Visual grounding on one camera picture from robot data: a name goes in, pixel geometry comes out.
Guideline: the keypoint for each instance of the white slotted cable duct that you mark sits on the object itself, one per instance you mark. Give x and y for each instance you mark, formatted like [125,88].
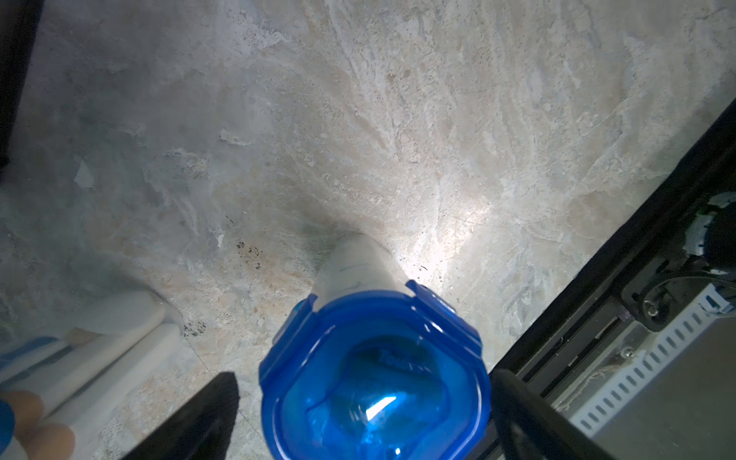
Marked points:
[637,362]

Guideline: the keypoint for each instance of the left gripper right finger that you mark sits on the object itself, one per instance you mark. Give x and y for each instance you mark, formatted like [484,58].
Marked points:
[529,428]

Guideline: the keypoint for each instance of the blue-lid container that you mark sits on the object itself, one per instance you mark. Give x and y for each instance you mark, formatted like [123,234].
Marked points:
[62,386]
[373,365]

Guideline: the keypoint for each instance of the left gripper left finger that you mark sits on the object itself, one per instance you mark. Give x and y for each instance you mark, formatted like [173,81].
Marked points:
[201,429]

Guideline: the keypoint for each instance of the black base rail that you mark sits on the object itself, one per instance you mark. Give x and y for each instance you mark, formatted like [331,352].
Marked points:
[679,241]

